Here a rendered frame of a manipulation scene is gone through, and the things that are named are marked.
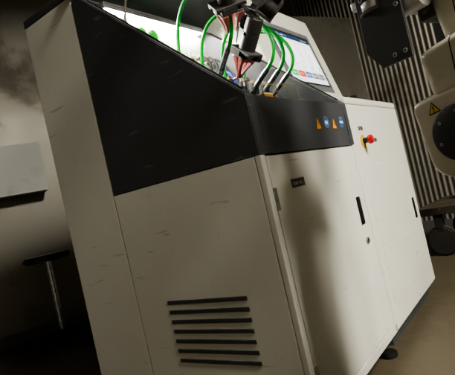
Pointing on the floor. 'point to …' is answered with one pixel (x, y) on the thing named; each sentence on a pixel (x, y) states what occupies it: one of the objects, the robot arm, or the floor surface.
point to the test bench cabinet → (220, 275)
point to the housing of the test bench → (87, 191)
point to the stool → (54, 304)
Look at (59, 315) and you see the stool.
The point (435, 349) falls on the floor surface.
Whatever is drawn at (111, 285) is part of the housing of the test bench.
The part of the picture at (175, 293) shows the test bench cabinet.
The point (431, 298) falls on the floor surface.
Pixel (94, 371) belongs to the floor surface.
